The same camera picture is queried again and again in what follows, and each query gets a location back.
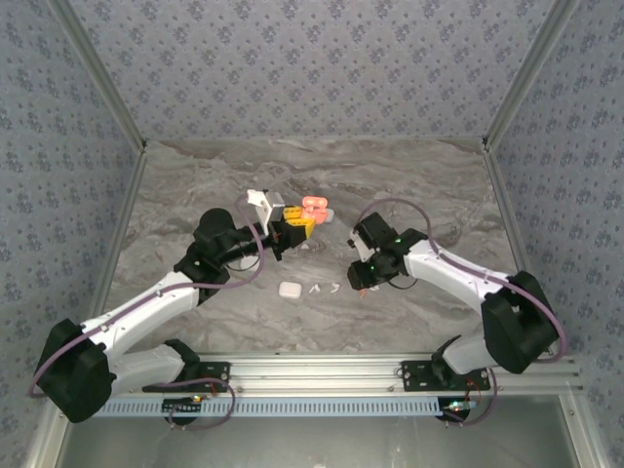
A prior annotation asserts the aluminium table side rail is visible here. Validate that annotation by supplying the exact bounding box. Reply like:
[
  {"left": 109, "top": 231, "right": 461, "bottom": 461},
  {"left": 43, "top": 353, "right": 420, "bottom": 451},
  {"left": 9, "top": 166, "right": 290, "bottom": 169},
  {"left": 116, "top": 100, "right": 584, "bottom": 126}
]
[
  {"left": 482, "top": 145, "right": 560, "bottom": 356},
  {"left": 77, "top": 145, "right": 148, "bottom": 350}
]

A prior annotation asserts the white slotted cable duct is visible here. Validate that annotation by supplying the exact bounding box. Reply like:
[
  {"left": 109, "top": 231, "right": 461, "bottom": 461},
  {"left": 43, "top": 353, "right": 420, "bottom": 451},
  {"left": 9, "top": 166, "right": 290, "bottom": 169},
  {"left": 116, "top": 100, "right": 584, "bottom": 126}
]
[{"left": 92, "top": 395, "right": 443, "bottom": 419}]

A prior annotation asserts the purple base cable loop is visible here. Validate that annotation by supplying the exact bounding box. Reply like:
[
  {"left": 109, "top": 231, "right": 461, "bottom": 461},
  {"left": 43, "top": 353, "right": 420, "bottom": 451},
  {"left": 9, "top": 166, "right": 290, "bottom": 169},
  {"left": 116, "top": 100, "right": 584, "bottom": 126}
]
[
  {"left": 154, "top": 374, "right": 239, "bottom": 433},
  {"left": 441, "top": 365, "right": 501, "bottom": 430}
]

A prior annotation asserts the pink earbud charging case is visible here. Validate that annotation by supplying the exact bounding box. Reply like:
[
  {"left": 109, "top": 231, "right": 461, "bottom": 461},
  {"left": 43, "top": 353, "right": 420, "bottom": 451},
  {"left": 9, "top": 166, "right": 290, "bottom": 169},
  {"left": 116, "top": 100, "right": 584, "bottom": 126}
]
[{"left": 300, "top": 195, "right": 329, "bottom": 226}]

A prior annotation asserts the grey metal lower panel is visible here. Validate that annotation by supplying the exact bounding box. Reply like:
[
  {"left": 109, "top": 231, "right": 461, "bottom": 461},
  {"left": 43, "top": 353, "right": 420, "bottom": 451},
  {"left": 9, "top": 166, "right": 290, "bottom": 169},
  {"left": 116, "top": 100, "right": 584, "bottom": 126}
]
[{"left": 53, "top": 394, "right": 594, "bottom": 468}]

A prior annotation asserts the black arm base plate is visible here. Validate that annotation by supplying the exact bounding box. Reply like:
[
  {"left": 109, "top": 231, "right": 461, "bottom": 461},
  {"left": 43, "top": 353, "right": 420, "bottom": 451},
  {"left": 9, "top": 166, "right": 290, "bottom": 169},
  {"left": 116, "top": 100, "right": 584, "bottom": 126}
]
[
  {"left": 194, "top": 359, "right": 232, "bottom": 394},
  {"left": 401, "top": 359, "right": 491, "bottom": 393}
]

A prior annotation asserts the aluminium mounting rail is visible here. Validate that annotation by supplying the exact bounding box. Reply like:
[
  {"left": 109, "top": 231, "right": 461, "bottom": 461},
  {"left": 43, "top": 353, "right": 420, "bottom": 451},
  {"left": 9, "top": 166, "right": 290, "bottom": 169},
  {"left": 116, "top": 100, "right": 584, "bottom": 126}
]
[{"left": 140, "top": 351, "right": 585, "bottom": 397}]

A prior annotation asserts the black controller board with LED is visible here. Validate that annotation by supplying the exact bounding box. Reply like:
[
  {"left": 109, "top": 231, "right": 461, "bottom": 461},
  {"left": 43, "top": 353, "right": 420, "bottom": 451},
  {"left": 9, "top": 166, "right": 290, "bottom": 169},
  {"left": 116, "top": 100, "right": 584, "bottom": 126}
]
[
  {"left": 441, "top": 398, "right": 482, "bottom": 421},
  {"left": 162, "top": 395, "right": 205, "bottom": 425}
]

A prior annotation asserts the aluminium frame post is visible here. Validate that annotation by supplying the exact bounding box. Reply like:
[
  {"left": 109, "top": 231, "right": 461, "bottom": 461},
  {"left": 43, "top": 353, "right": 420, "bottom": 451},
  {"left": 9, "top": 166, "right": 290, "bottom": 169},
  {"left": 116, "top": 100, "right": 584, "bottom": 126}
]
[
  {"left": 558, "top": 393, "right": 608, "bottom": 468},
  {"left": 46, "top": 0, "right": 148, "bottom": 153},
  {"left": 482, "top": 0, "right": 584, "bottom": 152},
  {"left": 21, "top": 404, "right": 69, "bottom": 468}
]

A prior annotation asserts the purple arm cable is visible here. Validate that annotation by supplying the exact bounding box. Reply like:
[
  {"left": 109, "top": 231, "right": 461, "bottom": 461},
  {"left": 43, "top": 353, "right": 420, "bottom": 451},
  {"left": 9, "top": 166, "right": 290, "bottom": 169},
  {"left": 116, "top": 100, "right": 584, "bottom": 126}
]
[
  {"left": 358, "top": 197, "right": 569, "bottom": 365},
  {"left": 28, "top": 195, "right": 267, "bottom": 399}
]

